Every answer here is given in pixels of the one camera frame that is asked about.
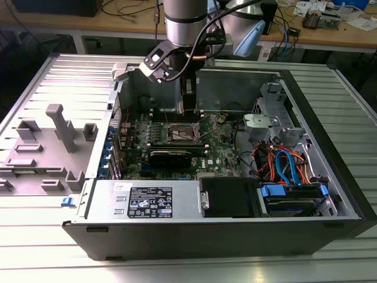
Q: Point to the grey electronic device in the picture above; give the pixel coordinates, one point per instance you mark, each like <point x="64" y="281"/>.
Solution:
<point x="331" y="20"/>

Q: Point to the blue card retention clip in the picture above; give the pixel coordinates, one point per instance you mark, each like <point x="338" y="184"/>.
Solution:
<point x="102" y="172"/>
<point x="109" y="133"/>
<point x="104" y="161"/>
<point x="107" y="146"/>

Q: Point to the silver metal bracket box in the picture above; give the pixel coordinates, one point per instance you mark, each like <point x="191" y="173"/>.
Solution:
<point x="256" y="123"/>

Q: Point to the RAM slot white clips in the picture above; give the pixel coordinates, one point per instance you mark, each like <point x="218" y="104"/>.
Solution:
<point x="173" y="110"/>
<point x="173" y="115"/>
<point x="176" y="146"/>

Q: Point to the wooden desk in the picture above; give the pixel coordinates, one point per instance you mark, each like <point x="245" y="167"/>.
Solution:
<point x="88" y="25"/>

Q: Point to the copper coil device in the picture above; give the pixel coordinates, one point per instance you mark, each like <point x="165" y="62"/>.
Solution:
<point x="312" y="20"/>

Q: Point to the CPU socket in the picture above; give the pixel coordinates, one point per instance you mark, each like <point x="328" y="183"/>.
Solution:
<point x="181" y="132"/>

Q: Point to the hard disk in blue carrier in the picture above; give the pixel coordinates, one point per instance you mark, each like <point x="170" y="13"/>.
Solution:
<point x="291" y="204"/>

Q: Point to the blue plastic clip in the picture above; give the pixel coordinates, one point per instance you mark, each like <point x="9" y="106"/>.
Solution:
<point x="67" y="202"/>

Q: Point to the green motherboard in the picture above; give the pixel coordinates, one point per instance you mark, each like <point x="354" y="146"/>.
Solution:
<point x="219" y="147"/>

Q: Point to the white paper sheet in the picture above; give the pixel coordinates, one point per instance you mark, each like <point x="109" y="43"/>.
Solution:
<point x="362" y="23"/>

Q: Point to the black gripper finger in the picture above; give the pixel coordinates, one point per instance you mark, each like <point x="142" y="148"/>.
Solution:
<point x="190" y="88"/>

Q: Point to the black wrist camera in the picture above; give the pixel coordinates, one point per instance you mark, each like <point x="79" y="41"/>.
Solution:
<point x="219" y="41"/>

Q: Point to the silver CPU plate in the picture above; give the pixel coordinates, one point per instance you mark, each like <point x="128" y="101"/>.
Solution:
<point x="190" y="112"/>

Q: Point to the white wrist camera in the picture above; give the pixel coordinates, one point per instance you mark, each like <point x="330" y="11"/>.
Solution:
<point x="154" y="63"/>

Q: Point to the silver power supply with label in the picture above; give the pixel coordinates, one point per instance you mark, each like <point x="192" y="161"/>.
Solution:
<point x="103" y="200"/>

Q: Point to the round coin battery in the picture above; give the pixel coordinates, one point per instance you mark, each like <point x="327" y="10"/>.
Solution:
<point x="222" y="118"/>

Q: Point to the black graphics card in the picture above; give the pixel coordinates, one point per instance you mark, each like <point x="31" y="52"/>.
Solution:
<point x="171" y="160"/>

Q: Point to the wide black box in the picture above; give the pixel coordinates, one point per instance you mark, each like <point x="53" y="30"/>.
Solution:
<point x="59" y="7"/>

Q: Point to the grey plastic parts rack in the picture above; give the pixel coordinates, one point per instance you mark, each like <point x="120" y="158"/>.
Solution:
<point x="53" y="159"/>

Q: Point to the black PC case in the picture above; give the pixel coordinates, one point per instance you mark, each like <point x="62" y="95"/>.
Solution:
<point x="206" y="238"/>

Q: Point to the tall black box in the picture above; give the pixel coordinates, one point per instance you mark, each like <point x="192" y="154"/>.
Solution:
<point x="270" y="20"/>

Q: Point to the silver metal drive cage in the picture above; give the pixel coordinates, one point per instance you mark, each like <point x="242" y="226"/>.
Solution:
<point x="274" y="100"/>

